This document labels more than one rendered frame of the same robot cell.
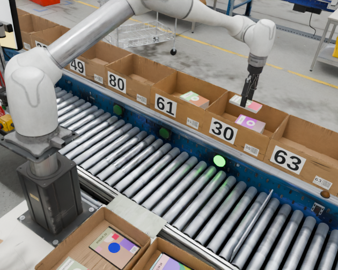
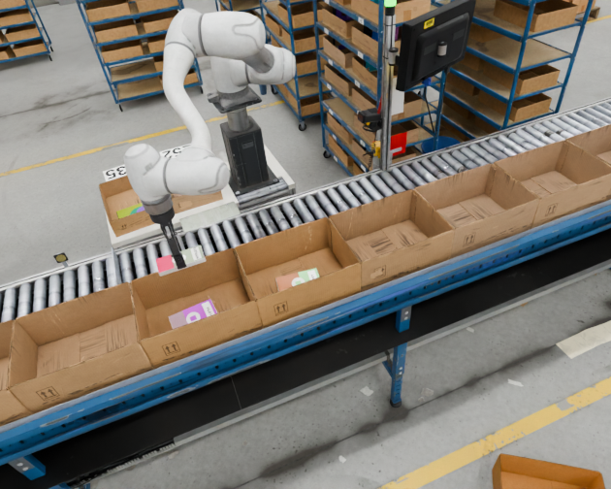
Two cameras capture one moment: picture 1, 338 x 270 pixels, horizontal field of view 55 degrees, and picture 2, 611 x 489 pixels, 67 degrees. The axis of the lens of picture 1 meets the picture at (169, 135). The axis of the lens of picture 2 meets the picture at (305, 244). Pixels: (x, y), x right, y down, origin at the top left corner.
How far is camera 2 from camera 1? 277 cm
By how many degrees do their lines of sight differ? 87
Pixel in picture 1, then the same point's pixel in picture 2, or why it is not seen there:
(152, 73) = (408, 263)
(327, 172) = (47, 319)
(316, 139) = (89, 377)
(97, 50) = (528, 217)
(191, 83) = (328, 284)
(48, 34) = (589, 164)
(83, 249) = not seen: hidden behind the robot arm
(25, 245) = not seen: hidden behind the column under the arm
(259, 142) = (145, 285)
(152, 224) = (190, 222)
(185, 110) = (267, 247)
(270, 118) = (175, 343)
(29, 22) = not seen: outside the picture
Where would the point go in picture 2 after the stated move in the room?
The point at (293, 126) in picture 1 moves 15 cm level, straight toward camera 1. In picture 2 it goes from (131, 357) to (121, 326)
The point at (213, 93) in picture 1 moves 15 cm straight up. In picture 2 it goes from (283, 301) to (278, 272)
